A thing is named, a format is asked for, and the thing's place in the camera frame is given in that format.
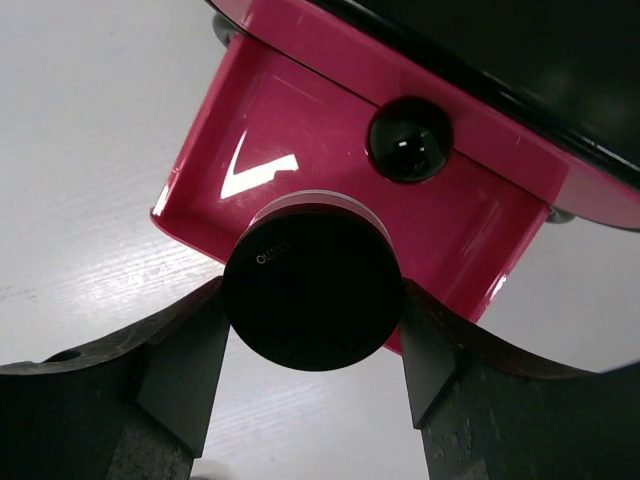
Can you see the black round compact jar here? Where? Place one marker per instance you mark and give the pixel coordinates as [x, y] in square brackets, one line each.
[313, 284]

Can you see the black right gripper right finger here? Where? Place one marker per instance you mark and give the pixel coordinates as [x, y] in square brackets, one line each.
[487, 409]

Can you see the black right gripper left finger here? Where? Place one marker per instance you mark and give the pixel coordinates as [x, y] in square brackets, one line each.
[134, 404]

